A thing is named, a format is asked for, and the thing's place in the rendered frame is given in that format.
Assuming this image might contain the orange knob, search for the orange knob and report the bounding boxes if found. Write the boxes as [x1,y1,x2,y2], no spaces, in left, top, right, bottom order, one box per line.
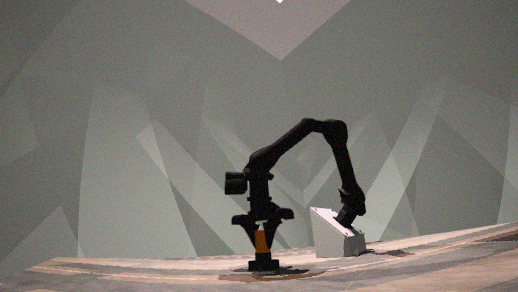
[254,230,270,253]

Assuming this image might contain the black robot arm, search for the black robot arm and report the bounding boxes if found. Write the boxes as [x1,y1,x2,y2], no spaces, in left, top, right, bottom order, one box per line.
[224,117,366,229]

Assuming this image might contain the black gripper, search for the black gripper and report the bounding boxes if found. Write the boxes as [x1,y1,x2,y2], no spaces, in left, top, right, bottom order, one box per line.
[232,191,295,249]

